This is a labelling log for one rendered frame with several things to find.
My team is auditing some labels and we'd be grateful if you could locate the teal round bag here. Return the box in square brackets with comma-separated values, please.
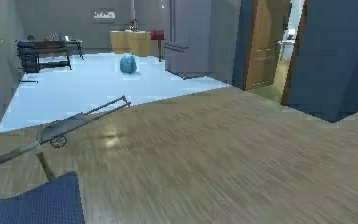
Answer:
[119, 53, 138, 75]

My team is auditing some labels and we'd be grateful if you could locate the light wooden cupboard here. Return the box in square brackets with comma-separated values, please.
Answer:
[109, 30, 154, 57]

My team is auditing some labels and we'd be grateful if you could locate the grey tall fridge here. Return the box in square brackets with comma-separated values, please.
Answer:
[164, 0, 213, 80]

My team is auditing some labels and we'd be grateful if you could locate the black low table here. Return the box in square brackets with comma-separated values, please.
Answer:
[33, 38, 85, 71]

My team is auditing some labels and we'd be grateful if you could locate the brown wooden room door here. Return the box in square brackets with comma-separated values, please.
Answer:
[244, 0, 292, 91]

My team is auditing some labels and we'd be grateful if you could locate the red box on post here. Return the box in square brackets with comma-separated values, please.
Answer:
[150, 28, 166, 63]

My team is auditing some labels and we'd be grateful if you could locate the blue upholstered chair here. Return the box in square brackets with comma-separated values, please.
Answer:
[0, 152, 87, 224]

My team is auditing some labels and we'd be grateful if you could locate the dark fridge handle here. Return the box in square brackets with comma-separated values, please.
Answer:
[163, 42, 190, 54]

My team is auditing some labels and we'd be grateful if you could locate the black stacked chair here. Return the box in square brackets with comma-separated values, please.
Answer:
[16, 40, 41, 74]

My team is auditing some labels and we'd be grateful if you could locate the dark red house plant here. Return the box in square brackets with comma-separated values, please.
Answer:
[129, 17, 140, 33]

